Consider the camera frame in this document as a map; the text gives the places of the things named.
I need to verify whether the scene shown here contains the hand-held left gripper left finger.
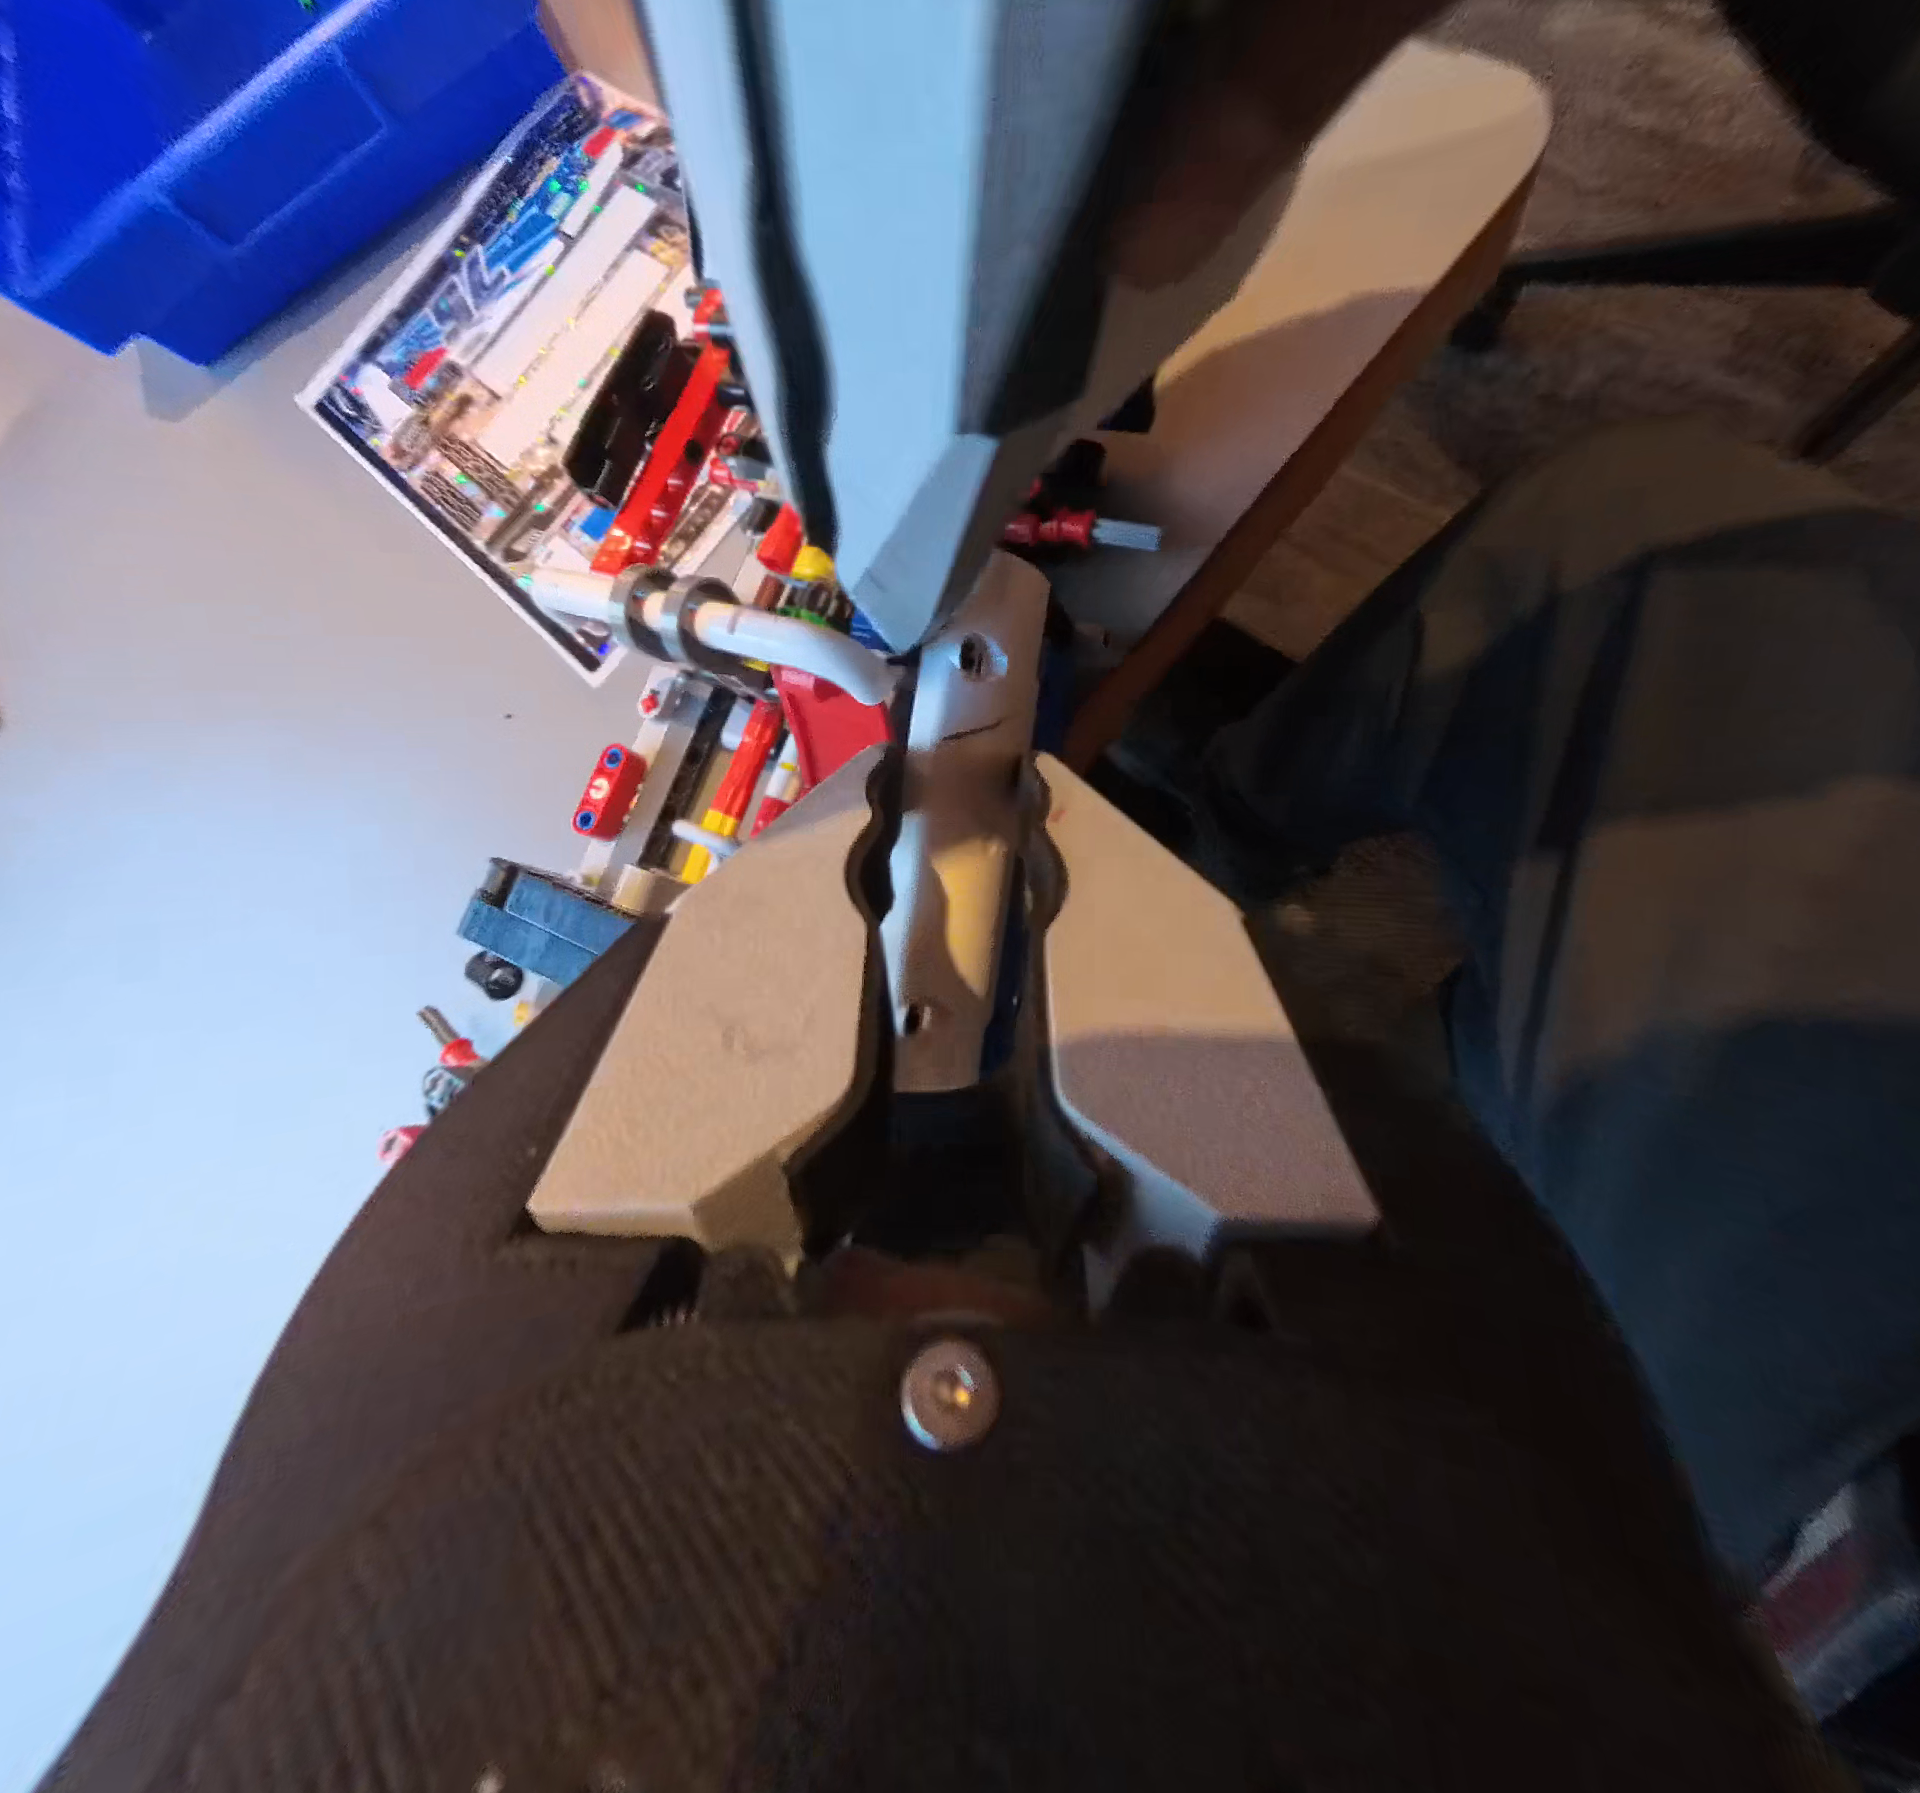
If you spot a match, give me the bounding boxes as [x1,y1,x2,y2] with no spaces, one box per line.
[526,741,903,1259]

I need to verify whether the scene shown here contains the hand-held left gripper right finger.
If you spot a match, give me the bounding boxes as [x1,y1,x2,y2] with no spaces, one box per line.
[1024,750,1385,1260]

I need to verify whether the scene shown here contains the toy brick car model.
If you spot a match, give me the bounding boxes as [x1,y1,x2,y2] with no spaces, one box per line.
[375,279,1170,1172]

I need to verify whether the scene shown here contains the shiny sticker sheet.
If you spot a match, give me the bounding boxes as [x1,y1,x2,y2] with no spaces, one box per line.
[297,76,750,684]

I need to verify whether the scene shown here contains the blue plastic bin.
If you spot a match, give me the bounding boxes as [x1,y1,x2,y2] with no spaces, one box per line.
[0,0,568,363]

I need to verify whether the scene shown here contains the person's grey pants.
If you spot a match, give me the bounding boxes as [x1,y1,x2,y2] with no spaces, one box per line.
[1200,443,1920,1793]

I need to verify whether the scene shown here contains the clear plastic badge holder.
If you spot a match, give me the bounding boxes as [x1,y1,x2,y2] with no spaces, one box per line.
[1752,1465,1920,1723]

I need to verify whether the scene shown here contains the black chair base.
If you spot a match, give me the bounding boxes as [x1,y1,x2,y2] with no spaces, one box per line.
[1502,0,1920,463]

